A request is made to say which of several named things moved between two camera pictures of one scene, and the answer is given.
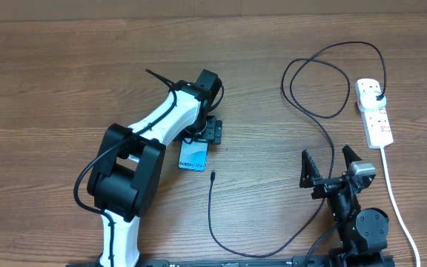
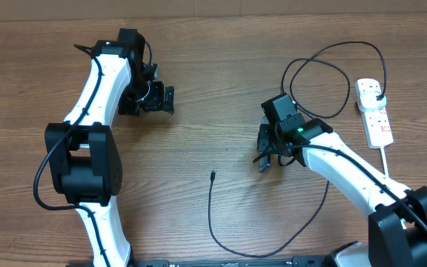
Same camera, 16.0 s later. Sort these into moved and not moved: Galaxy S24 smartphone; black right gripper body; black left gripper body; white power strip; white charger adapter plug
Moved: black right gripper body; Galaxy S24 smartphone; black left gripper body
Not moved: white charger adapter plug; white power strip
